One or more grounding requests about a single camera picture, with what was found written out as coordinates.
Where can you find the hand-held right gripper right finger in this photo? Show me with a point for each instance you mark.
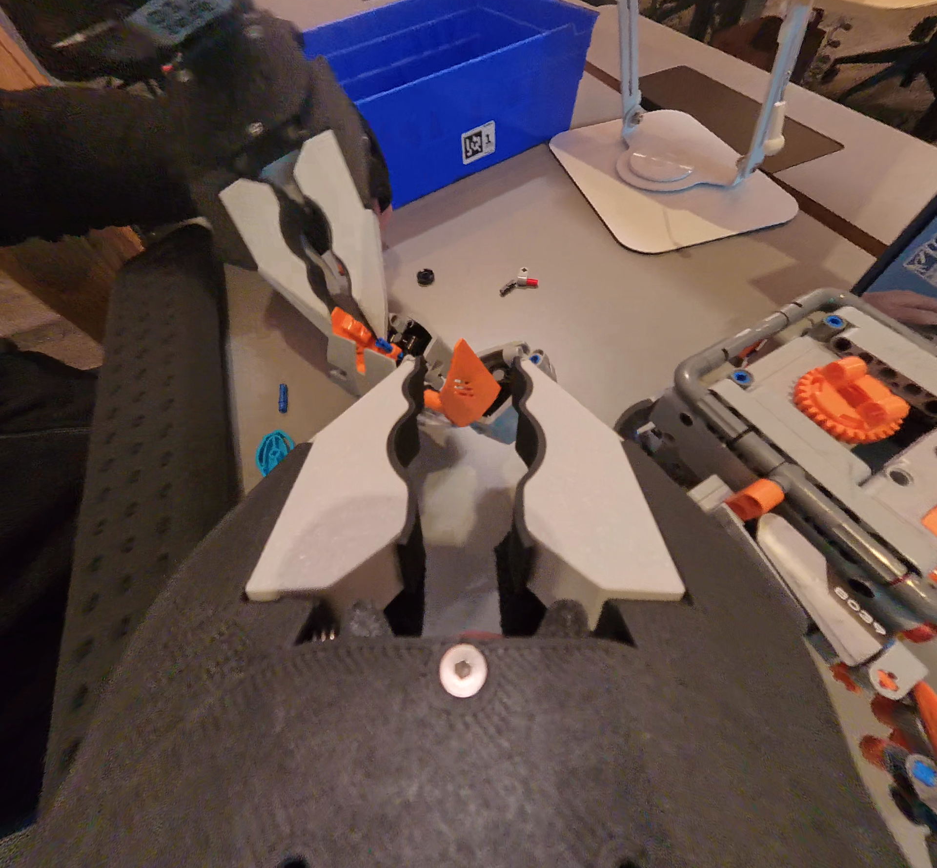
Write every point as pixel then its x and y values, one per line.
pixel 593 509

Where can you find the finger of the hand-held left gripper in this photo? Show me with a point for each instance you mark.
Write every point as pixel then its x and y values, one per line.
pixel 263 238
pixel 351 223

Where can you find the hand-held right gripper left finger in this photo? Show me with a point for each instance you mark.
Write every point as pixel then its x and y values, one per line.
pixel 344 502

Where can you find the black round stud piece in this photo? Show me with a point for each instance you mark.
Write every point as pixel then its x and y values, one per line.
pixel 424 276

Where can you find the grey orange twin-motor toy assembly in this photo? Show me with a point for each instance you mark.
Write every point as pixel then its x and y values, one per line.
pixel 468 385

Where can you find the person's left forearm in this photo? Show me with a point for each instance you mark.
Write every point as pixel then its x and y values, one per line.
pixel 73 165

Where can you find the light blue brick separator tool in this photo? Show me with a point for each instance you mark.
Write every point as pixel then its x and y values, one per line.
pixel 272 452

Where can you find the blue plastic bin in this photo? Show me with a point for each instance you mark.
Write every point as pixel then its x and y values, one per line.
pixel 439 121

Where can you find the grey red pin connector piece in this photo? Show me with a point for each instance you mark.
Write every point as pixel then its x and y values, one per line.
pixel 521 281

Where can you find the large grey orange toy vehicle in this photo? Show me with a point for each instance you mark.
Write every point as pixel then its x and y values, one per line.
pixel 768 399

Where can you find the white desk lamp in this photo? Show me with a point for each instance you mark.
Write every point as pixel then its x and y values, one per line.
pixel 695 201

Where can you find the large dark brown desk mat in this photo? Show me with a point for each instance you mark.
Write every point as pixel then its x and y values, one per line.
pixel 703 88

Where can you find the blue toy kit box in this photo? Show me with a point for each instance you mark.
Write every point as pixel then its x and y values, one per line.
pixel 915 253

